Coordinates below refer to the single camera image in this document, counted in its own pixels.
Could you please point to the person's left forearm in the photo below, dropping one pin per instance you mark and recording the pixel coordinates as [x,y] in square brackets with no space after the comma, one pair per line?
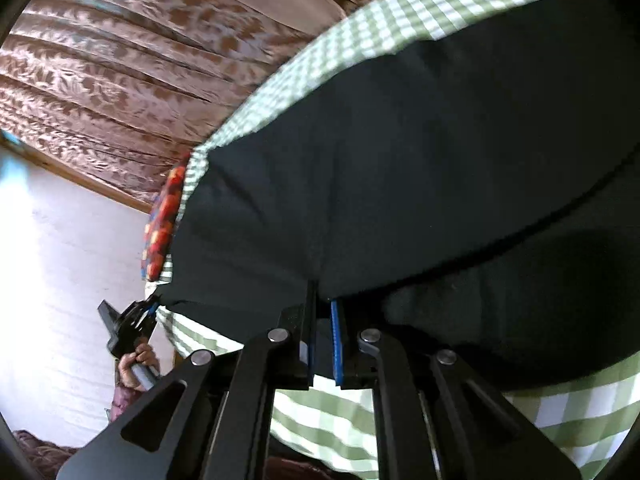
[125,402]

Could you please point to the brown leaf-patterned curtain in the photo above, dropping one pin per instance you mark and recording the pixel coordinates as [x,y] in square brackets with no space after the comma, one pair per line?
[125,60]

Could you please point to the black pants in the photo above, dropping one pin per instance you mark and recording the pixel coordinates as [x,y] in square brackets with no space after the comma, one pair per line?
[400,185]

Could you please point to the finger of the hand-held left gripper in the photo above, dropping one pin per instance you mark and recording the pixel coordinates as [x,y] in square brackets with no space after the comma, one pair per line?
[149,307]

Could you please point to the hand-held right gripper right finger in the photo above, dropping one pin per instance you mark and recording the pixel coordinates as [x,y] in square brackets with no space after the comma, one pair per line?
[337,345]

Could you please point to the person's left hand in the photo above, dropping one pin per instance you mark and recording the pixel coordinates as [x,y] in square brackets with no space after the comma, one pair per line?
[145,356]

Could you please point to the red and blue printed cloth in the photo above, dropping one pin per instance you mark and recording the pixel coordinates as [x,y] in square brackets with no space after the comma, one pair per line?
[162,220]

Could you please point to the dark brown cloth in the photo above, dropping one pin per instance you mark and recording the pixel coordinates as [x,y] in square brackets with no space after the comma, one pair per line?
[40,452]

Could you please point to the green checked bed sheet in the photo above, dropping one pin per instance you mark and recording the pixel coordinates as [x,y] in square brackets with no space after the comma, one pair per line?
[320,425]

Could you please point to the wooden rail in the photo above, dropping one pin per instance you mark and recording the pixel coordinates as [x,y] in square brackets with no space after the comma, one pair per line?
[75,176]

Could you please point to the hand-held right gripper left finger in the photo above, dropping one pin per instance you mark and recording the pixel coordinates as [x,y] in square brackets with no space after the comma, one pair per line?
[311,342]

